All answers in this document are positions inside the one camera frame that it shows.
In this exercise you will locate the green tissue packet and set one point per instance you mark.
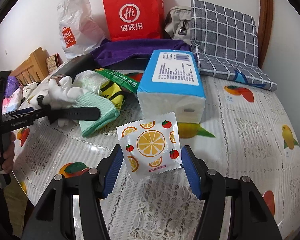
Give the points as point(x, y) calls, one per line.
point(90, 80)

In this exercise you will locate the white cloth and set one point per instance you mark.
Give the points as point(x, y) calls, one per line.
point(60, 95)

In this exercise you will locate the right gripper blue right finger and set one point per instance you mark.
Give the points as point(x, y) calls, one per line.
point(208, 185)

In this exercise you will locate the yellow black soft pouch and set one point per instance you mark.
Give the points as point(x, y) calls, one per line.
point(113, 92)

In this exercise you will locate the small patterned box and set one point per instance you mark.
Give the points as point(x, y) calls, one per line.
point(53, 62)

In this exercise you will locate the blue tissue pack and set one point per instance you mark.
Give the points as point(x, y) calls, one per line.
point(171, 83)

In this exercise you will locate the dark box with copper end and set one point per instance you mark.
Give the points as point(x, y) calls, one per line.
point(75, 66)

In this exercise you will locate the mint green cloth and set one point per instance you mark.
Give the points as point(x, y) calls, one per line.
point(101, 111)

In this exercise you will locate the white Miniso plastic bag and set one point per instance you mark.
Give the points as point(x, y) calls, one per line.
point(79, 33)

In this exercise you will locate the orange print wet wipe packet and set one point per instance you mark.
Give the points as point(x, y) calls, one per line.
point(150, 146)

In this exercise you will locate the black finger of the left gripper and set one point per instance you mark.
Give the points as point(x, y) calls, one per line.
point(80, 113)

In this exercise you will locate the person's left hand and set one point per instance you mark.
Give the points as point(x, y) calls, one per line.
point(9, 154)

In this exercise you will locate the grey checkered cushion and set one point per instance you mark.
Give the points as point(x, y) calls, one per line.
point(225, 44)

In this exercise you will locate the red Haidilao paper bag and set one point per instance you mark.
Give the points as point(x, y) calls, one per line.
point(134, 19)

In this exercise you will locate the green snack packet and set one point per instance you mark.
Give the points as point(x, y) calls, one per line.
point(120, 79)

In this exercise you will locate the beige canvas bag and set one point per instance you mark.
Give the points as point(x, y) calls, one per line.
point(177, 23)

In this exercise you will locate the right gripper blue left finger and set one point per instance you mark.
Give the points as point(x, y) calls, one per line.
point(94, 185)

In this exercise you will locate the purple towel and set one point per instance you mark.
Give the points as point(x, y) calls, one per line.
point(112, 52)

